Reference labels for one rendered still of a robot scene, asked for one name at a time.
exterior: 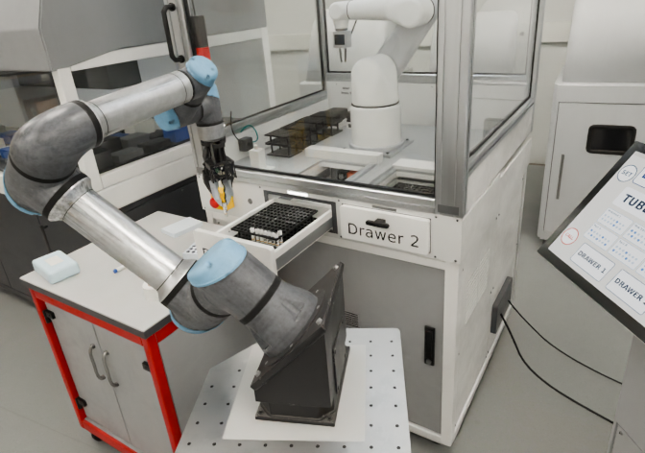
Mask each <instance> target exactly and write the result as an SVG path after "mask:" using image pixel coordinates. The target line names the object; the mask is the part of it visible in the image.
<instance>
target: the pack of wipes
mask: <svg viewBox="0 0 645 453"><path fill-rule="evenodd" d="M33 266H34V269H35V271H36V272H37V273H39V274H40V275H41V276H42V277H44V278H45V279H46V280H47V281H48V282H50V283H51V284H55V283H57V282H59V281H62V280H64V279H66V278H68V277H70V276H72V275H75V274H78V273H79V272H80V268H79V265H78V262H76V261H75V260H73V259H72V258H71V257H69V256H68V255H66V254H65V253H63V252H62V251H60V250H57V251H55V252H52V253H49V254H47V255H44V256H42V257H39V258H38V259H35V260H33Z"/></svg>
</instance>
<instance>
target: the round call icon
mask: <svg viewBox="0 0 645 453"><path fill-rule="evenodd" d="M582 234H583V232H581V231H580V230H578V229H577V228H575V227H574V226H572V225H570V226H569V227H568V228H567V229H566V230H565V231H564V232H563V233H562V235H561V236H560V237H559V238H558V239H557V240H558V241H559V242H561V243H562V244H563V245H565V246H566V247H567V248H570V247H571V246H572V245H573V244H574V243H575V242H576V241H577V239H578V238H579V237H580V236H581V235H582Z"/></svg>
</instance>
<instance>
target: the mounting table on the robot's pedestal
mask: <svg viewBox="0 0 645 453"><path fill-rule="evenodd" d="M346 345H366V406H365V441H269V440H223V435H224V433H225V430H226V427H227V422H228V419H229V416H230V413H231V409H232V406H233V403H234V400H235V397H236V395H237V392H238V389H239V386H240V383H241V380H242V377H243V374H244V371H245V368H246V365H247V362H248V360H249V356H250V353H251V348H252V346H258V343H256V344H254V345H252V346H250V347H248V348H246V349H244V350H243V351H241V352H239V353H237V354H235V355H234V356H232V357H230V358H228V359H226V360H225V361H224V362H222V363H220V364H218V365H217V366H215V367H213V368H211V369H210V370H209V372H208V375H207V377H206V378H205V381H204V383H203V387H202V389H201V392H200V394H199V396H198V399H197V401H196V403H195V406H194V408H193V411H192V413H191V415H190V418H189V419H188V421H187V424H186V426H185V429H184V431H183V433H182V436H181V438H180V440H179V444H178V447H177V449H176V451H175V453H411V444H410V434H409V423H408V413H407V402H406V393H405V382H404V371H403V361H402V350H401V340H400V331H399V329H397V328H347V329H346Z"/></svg>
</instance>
